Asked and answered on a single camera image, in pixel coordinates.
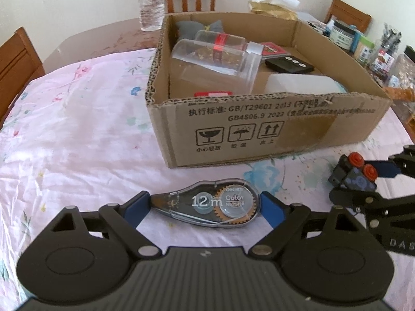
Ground clear plastic jar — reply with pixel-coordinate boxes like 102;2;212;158
169;39;261;98

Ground black remote device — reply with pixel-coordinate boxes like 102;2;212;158
265;55;314;74

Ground wooden chair right corner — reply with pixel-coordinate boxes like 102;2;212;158
323;0;372;33

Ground white plastic box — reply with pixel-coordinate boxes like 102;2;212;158
265;74;348;95

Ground wooden chair left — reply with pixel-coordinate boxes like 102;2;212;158
0;27;45;126

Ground black lid glass jar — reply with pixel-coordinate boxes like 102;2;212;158
329;20;356;51

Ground pink card pack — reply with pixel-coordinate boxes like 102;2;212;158
261;41;290;60

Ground large black lid jar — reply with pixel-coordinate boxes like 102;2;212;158
383;46;415;127

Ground green lid spice jar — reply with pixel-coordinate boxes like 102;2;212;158
353;36;375;65

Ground pens in holder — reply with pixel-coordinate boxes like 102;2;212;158
377;23;402;57

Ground grey plush toy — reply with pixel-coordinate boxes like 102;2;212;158
176;20;224;40

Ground clear plastic water bottle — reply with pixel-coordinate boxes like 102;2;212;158
139;0;165;32

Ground pink floral tablecloth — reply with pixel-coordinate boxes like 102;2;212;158
1;49;411;310

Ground gold tissue pack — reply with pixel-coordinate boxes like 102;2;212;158
248;0;300;20

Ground red white small box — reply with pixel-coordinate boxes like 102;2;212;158
194;91;233;98

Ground black toy car red wheels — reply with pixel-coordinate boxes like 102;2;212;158
328;152;378;192

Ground open cardboard box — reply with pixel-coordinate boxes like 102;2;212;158
146;12;391;168

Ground red label small jar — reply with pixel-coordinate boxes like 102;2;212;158
369;48;395;79

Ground correction tape dispenser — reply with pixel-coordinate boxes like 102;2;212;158
150;178;262;228

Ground spice jar silver lid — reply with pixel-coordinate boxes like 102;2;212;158
195;30;264;55

